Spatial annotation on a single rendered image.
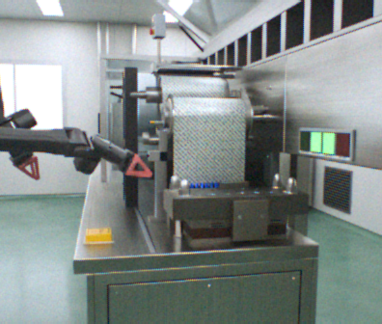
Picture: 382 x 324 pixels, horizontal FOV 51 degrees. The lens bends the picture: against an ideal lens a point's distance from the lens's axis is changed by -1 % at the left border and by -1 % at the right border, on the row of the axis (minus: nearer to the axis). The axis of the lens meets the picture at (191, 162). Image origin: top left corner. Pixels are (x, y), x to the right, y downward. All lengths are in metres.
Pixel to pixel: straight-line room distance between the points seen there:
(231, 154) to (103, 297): 0.59
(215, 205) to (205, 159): 0.23
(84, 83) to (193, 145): 5.63
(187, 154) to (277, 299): 0.50
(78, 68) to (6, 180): 2.11
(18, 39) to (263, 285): 6.29
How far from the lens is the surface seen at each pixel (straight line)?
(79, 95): 6.84
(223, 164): 1.32
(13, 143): 1.15
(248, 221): 1.14
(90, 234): 1.16
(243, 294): 1.16
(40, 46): 6.97
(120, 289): 1.08
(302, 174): 1.58
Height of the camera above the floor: 1.23
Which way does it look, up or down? 6 degrees down
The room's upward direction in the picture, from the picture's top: straight up
